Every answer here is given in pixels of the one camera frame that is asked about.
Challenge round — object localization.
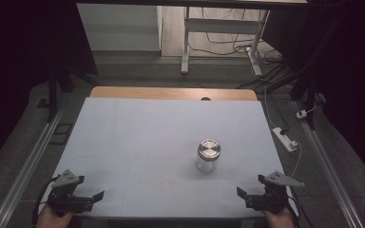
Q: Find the person's right hand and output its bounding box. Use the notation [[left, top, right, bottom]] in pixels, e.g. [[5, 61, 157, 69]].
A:
[[260, 207, 298, 228]]

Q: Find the person's left hand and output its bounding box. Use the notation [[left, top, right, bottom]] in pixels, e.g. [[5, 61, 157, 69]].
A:
[[36, 203, 77, 228]]

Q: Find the white table sheet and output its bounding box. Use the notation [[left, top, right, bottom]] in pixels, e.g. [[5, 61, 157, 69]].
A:
[[46, 97, 298, 220]]

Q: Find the white power strip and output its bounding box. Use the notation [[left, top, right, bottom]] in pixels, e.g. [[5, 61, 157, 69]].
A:
[[272, 126, 299, 153]]

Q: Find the silver metal jar lid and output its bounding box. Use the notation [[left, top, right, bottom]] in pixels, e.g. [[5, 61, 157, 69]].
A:
[[197, 139, 222, 160]]

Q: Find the black metal stand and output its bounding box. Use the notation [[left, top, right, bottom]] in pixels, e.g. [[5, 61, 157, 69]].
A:
[[289, 63, 325, 131], [37, 63, 93, 124]]

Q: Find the black floor cable bundle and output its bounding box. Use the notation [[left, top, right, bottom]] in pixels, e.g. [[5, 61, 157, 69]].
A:
[[188, 8, 283, 66]]

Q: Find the aluminium floor rail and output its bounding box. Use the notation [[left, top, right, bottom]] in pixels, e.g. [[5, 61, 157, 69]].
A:
[[0, 101, 69, 228], [292, 101, 365, 228]]

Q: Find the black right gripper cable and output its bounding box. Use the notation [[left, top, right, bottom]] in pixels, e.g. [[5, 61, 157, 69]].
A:
[[285, 186, 316, 228]]

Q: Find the clear glass jar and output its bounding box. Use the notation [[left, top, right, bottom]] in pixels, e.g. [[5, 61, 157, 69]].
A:
[[195, 153, 219, 174]]

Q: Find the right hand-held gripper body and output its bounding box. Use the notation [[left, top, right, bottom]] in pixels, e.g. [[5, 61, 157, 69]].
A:
[[244, 170, 306, 215]]

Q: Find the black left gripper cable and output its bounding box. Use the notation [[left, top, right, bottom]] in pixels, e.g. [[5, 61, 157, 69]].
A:
[[31, 175, 60, 228]]

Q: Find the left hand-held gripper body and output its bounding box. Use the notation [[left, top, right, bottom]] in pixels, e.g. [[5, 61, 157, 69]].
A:
[[46, 169, 95, 219]]

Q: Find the black rectangular floor frame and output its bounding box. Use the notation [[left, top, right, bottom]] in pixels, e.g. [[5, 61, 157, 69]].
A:
[[49, 123, 74, 146]]

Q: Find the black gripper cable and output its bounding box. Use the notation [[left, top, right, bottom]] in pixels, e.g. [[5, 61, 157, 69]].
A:
[[31, 175, 60, 228], [285, 186, 316, 228]]

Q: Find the small white adapter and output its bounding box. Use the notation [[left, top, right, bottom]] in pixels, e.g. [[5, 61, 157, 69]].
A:
[[296, 108, 309, 121]]

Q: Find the black curtain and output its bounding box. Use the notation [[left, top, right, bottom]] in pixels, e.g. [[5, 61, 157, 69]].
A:
[[261, 0, 365, 192], [0, 0, 98, 176]]

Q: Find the white desk frame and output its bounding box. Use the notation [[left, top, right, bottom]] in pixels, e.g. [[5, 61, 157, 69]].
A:
[[180, 6, 271, 77]]

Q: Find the thin white cable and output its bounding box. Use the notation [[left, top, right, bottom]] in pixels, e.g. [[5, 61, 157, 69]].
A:
[[289, 141, 303, 179]]

